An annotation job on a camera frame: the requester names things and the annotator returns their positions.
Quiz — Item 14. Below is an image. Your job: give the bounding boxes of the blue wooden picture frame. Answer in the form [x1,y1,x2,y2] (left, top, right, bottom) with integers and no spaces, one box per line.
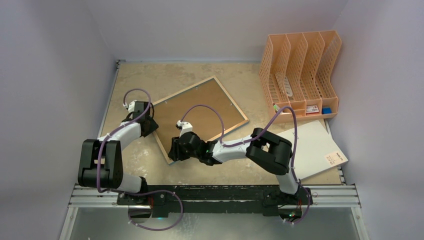
[149,75,250,166]

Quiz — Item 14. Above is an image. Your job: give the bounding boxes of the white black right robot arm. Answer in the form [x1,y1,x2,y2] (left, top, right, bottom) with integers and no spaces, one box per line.
[167,127,301,204]

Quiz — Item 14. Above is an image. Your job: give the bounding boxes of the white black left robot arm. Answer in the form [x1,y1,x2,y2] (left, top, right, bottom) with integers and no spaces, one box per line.
[77,100,159,205]

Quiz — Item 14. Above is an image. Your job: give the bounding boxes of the red white small card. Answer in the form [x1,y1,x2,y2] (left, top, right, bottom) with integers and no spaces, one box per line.
[305,105,320,115]

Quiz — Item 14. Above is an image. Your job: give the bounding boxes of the orange plastic file organizer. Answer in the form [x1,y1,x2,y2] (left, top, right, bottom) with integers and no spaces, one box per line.
[258,30,342,121]

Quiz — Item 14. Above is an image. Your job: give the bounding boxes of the blue small object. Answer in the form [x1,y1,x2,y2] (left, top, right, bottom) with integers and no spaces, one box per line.
[321,107,333,115]

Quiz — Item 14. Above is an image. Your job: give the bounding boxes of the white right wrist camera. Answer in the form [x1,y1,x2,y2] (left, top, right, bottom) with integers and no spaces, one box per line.
[176,120,193,137]

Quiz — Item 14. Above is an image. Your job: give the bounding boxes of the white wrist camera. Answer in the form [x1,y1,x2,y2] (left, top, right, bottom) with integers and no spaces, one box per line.
[123,100,138,113]
[176,120,193,137]

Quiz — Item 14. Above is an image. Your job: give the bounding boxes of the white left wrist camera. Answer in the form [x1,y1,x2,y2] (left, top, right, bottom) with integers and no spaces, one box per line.
[123,100,138,113]

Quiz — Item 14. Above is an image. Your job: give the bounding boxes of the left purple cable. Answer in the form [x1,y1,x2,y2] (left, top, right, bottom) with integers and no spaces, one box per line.
[96,88,185,233]

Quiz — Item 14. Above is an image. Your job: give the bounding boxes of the purple cable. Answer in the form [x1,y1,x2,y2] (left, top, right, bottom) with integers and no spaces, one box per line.
[177,104,312,226]
[96,88,185,233]

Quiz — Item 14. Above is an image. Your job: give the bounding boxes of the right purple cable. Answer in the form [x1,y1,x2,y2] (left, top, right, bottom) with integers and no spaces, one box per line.
[177,104,312,226]

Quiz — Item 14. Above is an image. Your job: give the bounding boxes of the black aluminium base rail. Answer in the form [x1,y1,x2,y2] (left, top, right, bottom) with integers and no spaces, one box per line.
[60,185,369,240]

